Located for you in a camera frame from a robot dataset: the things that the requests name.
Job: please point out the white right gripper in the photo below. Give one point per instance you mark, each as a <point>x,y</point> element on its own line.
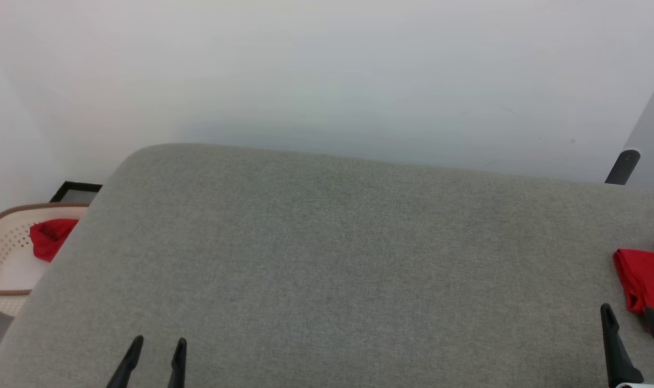
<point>647,386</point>

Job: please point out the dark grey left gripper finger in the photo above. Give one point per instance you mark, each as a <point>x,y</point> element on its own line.
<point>178,369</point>
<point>126,366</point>

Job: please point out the red and white striped shirt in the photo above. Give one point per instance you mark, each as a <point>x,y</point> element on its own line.
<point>650,275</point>

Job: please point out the red cloth in basket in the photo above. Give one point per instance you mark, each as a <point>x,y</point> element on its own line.
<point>49,240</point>

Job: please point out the cream perforated laundry basket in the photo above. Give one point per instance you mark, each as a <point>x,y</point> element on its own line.
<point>3,264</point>

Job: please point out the grey fabric sofa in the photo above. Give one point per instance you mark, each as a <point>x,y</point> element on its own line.
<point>326,269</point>

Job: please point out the dark grey rounded post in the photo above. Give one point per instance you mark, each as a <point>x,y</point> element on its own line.
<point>623,168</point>

